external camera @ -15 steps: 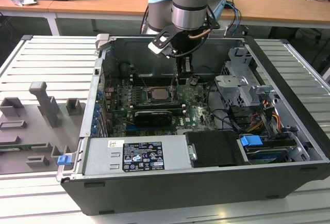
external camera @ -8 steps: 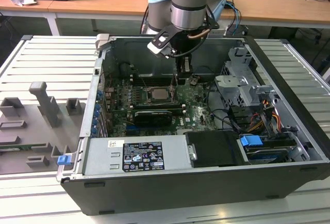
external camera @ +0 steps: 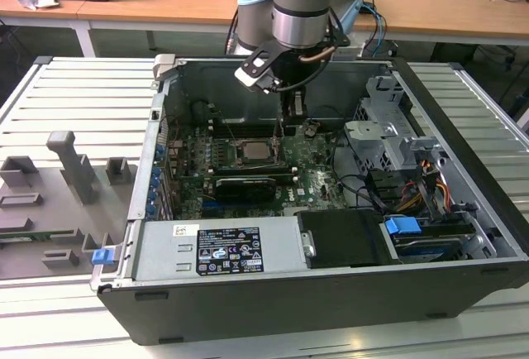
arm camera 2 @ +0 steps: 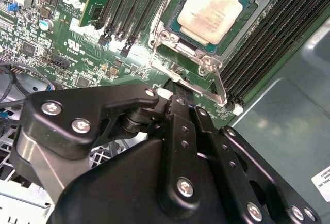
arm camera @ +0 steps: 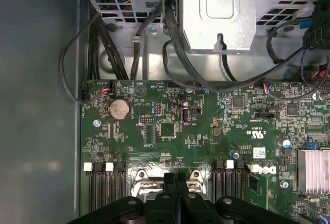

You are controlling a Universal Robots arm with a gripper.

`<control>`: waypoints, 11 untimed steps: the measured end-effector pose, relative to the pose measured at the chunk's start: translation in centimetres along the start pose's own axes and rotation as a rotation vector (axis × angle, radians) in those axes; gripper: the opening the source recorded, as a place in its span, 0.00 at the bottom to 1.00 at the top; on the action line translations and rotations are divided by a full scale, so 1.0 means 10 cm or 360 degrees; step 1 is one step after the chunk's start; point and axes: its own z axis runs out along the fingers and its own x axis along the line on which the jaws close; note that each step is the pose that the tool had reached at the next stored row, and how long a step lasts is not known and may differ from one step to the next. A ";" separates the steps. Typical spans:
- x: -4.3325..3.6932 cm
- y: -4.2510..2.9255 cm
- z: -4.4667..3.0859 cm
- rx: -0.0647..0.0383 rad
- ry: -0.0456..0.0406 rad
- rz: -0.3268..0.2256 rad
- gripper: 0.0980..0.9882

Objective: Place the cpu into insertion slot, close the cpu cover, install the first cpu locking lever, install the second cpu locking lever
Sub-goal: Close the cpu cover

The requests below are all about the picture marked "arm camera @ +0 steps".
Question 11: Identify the CPU socket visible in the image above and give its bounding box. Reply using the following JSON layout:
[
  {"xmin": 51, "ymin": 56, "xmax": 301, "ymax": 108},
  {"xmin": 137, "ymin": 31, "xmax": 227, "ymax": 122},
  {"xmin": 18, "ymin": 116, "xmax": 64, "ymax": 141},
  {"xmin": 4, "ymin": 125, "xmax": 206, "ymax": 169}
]
[{"xmin": 128, "ymin": 168, "xmax": 209, "ymax": 205}]

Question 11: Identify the silver coin battery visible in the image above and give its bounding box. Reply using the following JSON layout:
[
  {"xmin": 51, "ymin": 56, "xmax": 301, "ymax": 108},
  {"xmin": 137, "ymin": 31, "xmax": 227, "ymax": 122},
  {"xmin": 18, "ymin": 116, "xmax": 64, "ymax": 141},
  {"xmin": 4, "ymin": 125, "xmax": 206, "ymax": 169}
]
[{"xmin": 107, "ymin": 99, "xmax": 131, "ymax": 120}]

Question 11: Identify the green motherboard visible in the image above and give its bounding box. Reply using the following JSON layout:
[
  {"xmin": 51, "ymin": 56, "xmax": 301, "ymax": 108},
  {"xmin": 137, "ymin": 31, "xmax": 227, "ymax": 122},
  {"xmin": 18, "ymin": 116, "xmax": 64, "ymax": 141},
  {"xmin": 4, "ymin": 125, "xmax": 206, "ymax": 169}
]
[{"xmin": 80, "ymin": 79, "xmax": 330, "ymax": 224}]

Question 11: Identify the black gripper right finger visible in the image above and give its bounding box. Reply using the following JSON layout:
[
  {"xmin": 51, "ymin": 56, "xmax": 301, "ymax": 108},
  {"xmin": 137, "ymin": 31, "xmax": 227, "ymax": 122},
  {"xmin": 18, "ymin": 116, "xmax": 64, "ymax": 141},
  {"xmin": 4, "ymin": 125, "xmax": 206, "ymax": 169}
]
[{"xmin": 176, "ymin": 172, "xmax": 302, "ymax": 224}]

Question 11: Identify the flat black cable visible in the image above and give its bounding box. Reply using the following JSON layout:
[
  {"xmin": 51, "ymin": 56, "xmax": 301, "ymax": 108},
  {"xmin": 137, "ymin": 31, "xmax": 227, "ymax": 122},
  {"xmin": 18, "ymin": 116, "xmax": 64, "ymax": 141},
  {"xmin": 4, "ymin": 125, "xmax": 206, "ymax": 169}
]
[{"xmin": 130, "ymin": 2, "xmax": 166, "ymax": 81}]

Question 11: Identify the black cable bundle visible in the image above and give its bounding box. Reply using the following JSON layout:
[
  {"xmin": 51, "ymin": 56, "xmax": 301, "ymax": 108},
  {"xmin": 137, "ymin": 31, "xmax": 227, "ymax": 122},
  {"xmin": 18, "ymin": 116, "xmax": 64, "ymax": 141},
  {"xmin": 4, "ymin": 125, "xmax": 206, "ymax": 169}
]
[{"xmin": 86, "ymin": 14, "xmax": 131, "ymax": 82}]

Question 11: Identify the thin black wire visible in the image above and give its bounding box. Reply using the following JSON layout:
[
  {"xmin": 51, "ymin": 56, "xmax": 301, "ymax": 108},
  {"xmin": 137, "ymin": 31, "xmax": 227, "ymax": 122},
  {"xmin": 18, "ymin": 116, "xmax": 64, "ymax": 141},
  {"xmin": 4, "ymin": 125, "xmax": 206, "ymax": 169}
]
[{"xmin": 58, "ymin": 12, "xmax": 104, "ymax": 105}]

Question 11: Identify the silver metal drive cage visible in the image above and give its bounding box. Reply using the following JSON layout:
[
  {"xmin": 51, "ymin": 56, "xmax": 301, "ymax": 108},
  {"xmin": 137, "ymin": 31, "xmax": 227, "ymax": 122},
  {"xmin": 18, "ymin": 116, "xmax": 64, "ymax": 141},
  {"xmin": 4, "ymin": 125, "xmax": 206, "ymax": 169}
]
[{"xmin": 73, "ymin": 0, "xmax": 325, "ymax": 54}]

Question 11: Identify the internal USB port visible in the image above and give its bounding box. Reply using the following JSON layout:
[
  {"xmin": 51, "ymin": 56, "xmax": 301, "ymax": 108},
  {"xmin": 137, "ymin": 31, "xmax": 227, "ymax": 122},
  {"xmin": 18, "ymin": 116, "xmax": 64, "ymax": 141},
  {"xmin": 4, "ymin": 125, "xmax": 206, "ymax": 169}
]
[{"xmin": 179, "ymin": 107, "xmax": 191, "ymax": 124}]

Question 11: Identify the silver finned heat sink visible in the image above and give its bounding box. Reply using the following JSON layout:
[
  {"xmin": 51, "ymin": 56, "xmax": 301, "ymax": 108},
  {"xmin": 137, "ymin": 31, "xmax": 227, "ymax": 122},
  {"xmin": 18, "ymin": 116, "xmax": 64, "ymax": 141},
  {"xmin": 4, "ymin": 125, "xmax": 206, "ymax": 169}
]
[{"xmin": 296, "ymin": 148, "xmax": 330, "ymax": 193}]

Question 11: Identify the RAM slot with black clips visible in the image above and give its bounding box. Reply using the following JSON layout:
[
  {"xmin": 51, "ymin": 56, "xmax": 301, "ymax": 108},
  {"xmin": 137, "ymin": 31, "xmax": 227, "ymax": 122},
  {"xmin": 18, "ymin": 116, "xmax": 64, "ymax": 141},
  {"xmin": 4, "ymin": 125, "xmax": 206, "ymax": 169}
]
[
  {"xmin": 115, "ymin": 161, "xmax": 128, "ymax": 199},
  {"xmin": 235, "ymin": 159, "xmax": 248, "ymax": 206},
  {"xmin": 93, "ymin": 161, "xmax": 105, "ymax": 209},
  {"xmin": 212, "ymin": 159, "xmax": 225, "ymax": 200}
]

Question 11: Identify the black PC case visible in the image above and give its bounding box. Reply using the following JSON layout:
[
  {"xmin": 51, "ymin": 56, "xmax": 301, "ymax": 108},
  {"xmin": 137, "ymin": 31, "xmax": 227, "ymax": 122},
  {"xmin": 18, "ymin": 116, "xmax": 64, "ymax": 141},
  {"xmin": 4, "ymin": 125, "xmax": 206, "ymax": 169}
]
[{"xmin": 0, "ymin": 0, "xmax": 330, "ymax": 224}]

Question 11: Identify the metal socket cover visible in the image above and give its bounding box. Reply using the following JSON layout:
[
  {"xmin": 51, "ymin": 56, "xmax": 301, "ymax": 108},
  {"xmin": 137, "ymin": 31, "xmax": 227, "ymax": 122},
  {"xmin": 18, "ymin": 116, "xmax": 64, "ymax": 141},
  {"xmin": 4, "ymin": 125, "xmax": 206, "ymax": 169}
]
[{"xmin": 134, "ymin": 179, "xmax": 207, "ymax": 204}]

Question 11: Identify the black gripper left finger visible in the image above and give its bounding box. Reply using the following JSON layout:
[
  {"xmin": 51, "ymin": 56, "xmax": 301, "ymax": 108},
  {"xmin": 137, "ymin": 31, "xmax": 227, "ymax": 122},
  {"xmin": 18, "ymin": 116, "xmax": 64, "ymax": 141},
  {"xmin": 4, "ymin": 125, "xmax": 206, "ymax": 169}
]
[{"xmin": 66, "ymin": 172, "xmax": 179, "ymax": 224}]

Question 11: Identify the thick black cable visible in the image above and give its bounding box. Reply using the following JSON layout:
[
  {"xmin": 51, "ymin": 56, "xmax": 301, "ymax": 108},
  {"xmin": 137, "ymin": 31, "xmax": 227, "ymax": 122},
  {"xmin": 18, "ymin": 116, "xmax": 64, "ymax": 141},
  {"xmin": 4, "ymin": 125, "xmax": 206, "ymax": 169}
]
[{"xmin": 161, "ymin": 0, "xmax": 330, "ymax": 92}]

